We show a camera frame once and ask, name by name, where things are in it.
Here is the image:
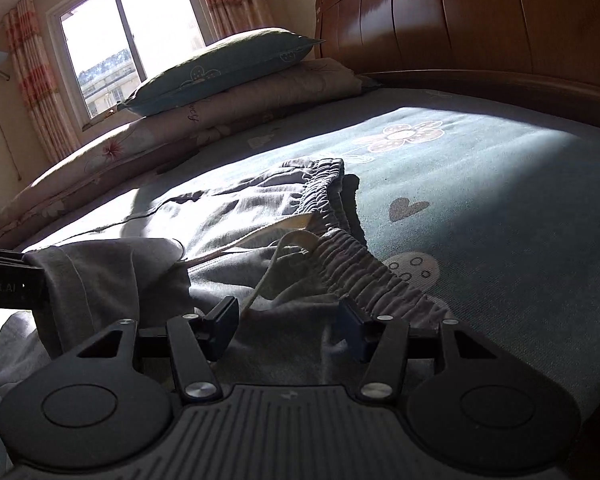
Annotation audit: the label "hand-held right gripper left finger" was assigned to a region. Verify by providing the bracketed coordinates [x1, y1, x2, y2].
[77, 296, 241, 402]

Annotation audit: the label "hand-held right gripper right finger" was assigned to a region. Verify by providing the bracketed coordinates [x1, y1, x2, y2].
[339, 296, 498, 401]

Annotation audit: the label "teal printed bed sheet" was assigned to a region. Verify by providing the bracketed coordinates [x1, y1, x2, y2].
[0, 85, 600, 480]

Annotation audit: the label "folded floral quilt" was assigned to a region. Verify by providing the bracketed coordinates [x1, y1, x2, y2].
[0, 57, 376, 251]

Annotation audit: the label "grey drawstring sweatpants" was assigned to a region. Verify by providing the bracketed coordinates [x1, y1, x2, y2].
[0, 157, 453, 401]

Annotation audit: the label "air conditioner cable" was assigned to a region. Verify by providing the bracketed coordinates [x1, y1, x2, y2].
[0, 71, 25, 182]

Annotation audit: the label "teal pillow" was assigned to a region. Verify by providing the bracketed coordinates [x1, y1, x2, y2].
[116, 27, 327, 118]

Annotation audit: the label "window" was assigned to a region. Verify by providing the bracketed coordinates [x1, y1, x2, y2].
[45, 0, 216, 131]

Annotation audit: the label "wooden headboard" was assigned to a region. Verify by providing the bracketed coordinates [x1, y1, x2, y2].
[314, 0, 600, 136]

